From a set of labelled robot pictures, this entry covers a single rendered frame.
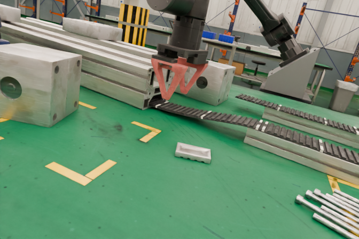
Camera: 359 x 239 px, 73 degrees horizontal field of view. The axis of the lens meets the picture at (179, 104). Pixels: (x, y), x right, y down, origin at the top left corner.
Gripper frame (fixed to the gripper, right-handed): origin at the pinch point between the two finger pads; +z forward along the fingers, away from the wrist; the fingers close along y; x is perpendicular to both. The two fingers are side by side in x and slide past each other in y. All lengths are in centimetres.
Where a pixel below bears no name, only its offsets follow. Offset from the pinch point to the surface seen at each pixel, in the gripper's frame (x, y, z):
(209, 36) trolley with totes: -109, -298, -6
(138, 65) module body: -6.6, 5.0, -4.1
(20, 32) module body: -43.5, 5.0, -3.8
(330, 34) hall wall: 57, -779, -69
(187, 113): 4.3, 2.2, 2.7
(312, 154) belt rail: 26.5, 2.2, 2.1
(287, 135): 22.2, 1.5, 0.7
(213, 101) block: 4.0, -13.8, 3.4
